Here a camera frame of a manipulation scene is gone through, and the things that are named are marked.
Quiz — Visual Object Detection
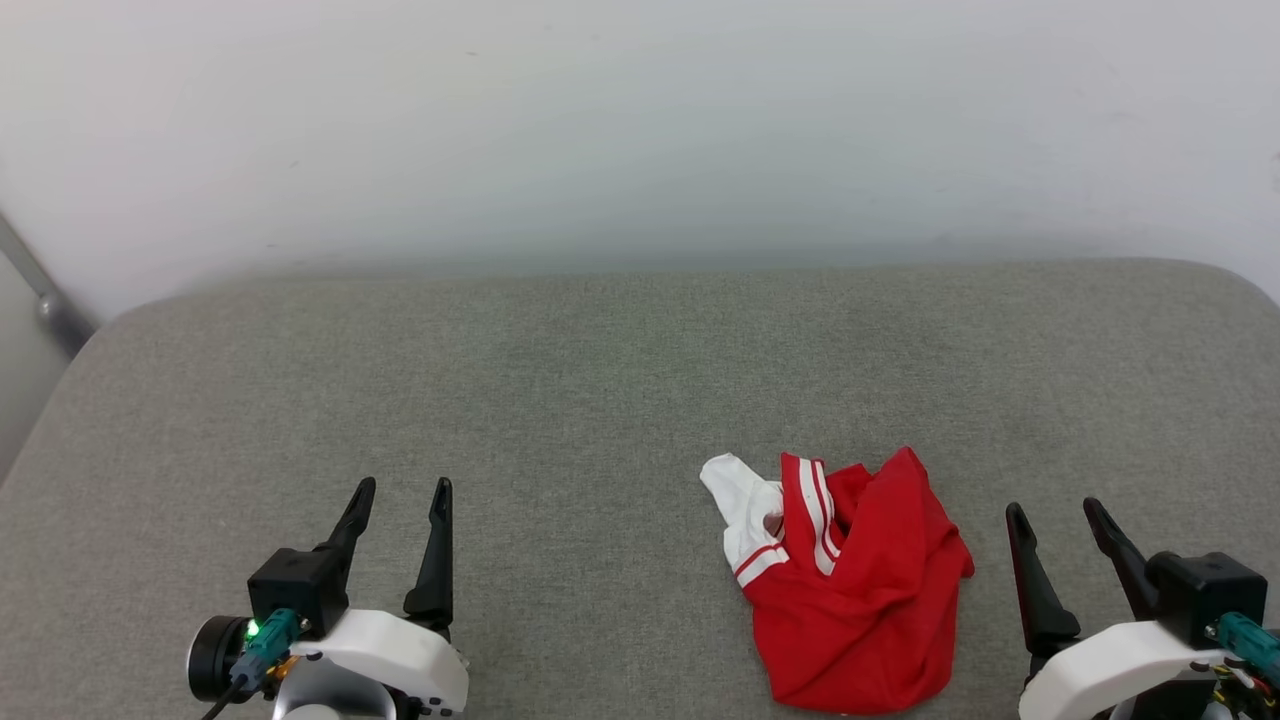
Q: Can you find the grey metal pole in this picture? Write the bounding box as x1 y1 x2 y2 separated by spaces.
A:
0 212 99 357

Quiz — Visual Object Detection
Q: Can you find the black cable teal connector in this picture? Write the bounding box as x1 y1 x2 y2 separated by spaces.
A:
200 607 303 720
1204 611 1280 691

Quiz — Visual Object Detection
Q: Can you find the left black cable teal connector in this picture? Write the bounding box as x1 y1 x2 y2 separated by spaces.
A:
200 607 303 720

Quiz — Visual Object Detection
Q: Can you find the right black cable teal connector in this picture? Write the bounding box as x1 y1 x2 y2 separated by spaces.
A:
1204 611 1280 691

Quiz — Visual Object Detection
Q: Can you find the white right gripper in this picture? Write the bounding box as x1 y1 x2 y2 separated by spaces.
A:
1005 496 1241 720

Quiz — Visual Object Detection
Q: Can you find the red white basketball jersey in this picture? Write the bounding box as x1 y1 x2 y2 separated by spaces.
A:
699 446 976 716

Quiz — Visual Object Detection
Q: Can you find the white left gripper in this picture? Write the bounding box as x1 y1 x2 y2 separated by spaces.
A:
290 477 470 720

